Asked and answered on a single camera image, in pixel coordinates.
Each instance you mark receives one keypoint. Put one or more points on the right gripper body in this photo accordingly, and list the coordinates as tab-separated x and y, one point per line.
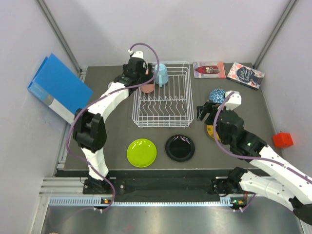
211	108

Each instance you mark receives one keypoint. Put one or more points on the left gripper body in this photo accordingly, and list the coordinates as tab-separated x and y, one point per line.
142	76

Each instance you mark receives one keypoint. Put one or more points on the blue triangle pattern bowl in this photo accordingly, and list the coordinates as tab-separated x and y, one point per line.
217	96

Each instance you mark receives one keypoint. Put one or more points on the yellow patterned plate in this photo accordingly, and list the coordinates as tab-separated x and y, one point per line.
210	131

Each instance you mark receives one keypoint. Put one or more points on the tall pink cup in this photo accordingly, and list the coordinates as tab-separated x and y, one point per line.
149	87

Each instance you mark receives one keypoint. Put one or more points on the light blue mug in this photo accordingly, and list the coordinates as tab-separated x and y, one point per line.
162	74

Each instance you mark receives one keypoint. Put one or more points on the black plate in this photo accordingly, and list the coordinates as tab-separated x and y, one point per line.
180	148

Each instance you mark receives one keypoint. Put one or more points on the lime green plate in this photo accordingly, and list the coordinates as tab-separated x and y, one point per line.
141	153

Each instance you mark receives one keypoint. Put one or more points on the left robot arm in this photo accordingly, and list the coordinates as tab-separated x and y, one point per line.
89	130

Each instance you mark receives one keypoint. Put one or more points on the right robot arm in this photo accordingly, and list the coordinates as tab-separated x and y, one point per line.
291	187

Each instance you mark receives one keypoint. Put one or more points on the red thin book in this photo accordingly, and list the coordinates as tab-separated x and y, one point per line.
209	69

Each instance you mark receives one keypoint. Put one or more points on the floral paperback book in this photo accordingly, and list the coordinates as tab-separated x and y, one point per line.
245	76

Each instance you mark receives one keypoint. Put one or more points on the orange red cube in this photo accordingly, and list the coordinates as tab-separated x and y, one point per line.
282	140

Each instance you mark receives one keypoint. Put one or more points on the blue folder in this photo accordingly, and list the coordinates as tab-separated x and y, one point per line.
59	88

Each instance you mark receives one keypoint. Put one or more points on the white wire dish rack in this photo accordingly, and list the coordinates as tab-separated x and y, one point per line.
170	105

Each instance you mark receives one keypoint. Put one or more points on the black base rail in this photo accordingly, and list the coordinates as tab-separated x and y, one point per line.
184	185

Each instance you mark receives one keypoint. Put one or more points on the slotted cable duct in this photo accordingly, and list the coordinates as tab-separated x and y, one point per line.
102	202

